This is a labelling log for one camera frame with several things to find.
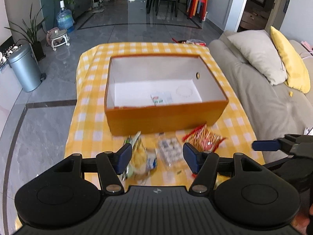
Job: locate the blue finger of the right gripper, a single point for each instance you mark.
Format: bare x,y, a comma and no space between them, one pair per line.
267,145

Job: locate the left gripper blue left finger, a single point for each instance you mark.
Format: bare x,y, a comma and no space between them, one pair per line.
109,166

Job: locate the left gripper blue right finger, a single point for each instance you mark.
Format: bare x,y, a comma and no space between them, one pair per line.
204,166

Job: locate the red snack stick bag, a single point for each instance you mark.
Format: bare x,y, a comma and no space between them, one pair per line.
203,139

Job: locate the yellow green snack bag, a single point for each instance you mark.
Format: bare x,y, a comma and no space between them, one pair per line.
143,160

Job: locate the clear bag of white candies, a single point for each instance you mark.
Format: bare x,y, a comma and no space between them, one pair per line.
170,150

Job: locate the right hand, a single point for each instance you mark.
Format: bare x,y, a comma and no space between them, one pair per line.
302,220

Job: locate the beige sofa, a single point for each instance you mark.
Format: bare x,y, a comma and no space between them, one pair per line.
273,111

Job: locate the orange cardboard box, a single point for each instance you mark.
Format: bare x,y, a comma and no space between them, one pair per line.
197,96

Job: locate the yellow cushion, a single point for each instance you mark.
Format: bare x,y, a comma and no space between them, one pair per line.
297,73

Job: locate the small white green packet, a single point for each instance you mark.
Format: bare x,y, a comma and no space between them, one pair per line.
161,98

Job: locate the beige cushion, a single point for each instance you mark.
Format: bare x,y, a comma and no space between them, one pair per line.
257,47

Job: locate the red snack bag behind table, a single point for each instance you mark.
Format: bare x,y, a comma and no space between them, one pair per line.
190,41

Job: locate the grey metal trash can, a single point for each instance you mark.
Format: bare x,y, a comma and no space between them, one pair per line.
26,68

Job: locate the small white stool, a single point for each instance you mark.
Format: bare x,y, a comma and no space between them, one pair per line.
59,38

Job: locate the blue water jug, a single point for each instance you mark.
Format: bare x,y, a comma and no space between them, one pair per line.
64,18

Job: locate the orange red stacked stools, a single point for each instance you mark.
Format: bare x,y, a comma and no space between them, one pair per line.
197,7

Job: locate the potted green plant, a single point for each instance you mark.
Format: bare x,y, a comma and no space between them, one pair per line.
30,32

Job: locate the dark teal cabinet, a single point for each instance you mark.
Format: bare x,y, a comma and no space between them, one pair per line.
63,0

